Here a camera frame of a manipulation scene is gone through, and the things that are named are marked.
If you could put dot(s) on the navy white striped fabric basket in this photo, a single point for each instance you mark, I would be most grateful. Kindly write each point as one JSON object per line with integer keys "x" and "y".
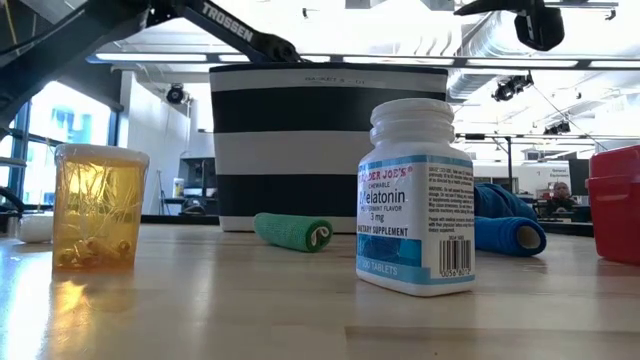
{"x": 290, "y": 150}

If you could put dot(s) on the black ceiling camera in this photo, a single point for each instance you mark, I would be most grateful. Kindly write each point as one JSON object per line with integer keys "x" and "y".
{"x": 175, "y": 94}

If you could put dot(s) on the red first aid kit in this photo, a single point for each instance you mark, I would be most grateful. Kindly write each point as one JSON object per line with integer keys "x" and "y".
{"x": 617, "y": 210}

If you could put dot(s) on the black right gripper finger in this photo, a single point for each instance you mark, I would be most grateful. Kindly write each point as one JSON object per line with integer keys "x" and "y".
{"x": 495, "y": 7}

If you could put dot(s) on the black diagonal frame strut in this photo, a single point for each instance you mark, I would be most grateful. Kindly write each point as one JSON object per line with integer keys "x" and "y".
{"x": 11, "y": 197}

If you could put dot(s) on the green bandage roll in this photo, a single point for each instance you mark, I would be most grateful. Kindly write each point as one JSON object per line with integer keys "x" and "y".
{"x": 290, "y": 232}

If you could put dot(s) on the blue bandage roll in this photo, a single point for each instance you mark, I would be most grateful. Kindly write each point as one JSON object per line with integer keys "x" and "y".
{"x": 500, "y": 236}

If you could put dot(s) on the amber plastic pill container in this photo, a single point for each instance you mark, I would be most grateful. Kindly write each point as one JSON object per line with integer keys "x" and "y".
{"x": 100, "y": 200}

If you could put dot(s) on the white melatonin tablet bottle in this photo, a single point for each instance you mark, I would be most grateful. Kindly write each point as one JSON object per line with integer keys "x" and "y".
{"x": 415, "y": 210}

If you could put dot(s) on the black computer monitor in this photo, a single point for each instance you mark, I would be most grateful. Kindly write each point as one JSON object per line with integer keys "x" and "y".
{"x": 580, "y": 177}

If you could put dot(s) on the black thin post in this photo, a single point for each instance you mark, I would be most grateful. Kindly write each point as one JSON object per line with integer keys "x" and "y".
{"x": 509, "y": 165}

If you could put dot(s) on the person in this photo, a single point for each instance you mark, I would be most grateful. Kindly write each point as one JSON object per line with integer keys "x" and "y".
{"x": 561, "y": 196}

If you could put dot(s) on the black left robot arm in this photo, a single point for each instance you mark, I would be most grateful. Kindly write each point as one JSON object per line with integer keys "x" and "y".
{"x": 50, "y": 65}

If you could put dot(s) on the low white plastic jar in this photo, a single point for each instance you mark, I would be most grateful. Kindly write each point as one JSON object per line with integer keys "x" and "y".
{"x": 35, "y": 229}

